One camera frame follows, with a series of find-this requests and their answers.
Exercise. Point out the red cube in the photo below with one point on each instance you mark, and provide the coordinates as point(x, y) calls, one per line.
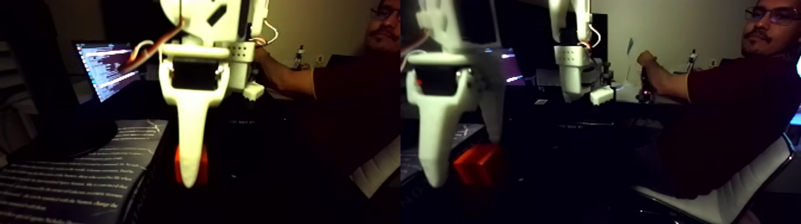
point(177, 166)

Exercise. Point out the dark leader arm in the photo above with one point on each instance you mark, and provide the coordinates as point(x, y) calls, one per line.
point(644, 87)

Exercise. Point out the person's right hand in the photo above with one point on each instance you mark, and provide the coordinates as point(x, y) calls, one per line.
point(263, 56)

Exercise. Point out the black box with lettering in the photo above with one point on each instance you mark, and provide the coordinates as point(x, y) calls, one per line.
point(241, 120)

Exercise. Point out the black wide monitor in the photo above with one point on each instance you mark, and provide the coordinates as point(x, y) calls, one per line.
point(125, 25)

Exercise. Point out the open laptop with lit screen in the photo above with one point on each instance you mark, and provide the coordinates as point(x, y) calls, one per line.
point(103, 75)

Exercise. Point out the small figurine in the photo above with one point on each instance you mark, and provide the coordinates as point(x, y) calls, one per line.
point(300, 57)

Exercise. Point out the person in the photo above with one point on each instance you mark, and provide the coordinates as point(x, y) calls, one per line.
point(369, 106)

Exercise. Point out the small pale ornament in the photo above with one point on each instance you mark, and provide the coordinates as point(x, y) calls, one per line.
point(320, 61)

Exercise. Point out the dark book with white text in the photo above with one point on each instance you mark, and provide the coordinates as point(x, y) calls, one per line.
point(75, 181)

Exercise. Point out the eyeglasses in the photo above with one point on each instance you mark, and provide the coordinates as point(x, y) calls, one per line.
point(385, 12)

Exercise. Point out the black monitor with round stand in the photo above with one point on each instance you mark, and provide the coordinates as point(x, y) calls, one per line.
point(44, 94)

